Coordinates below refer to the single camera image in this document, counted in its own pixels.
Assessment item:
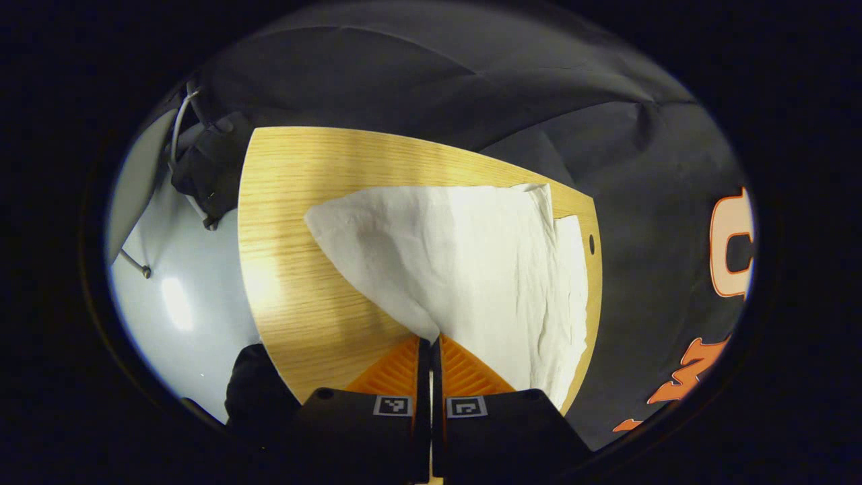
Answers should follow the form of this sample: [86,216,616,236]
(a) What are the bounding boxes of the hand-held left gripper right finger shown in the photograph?
[431,333,595,483]

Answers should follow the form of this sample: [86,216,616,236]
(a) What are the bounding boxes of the black backdrop cloth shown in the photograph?
[189,3,756,452]

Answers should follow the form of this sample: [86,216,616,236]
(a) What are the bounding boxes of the grey cable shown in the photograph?
[167,86,203,166]

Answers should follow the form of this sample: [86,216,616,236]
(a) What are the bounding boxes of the white jeans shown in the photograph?
[304,182,591,413]

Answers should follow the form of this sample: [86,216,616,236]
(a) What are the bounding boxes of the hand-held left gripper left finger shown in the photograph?
[296,335,432,485]

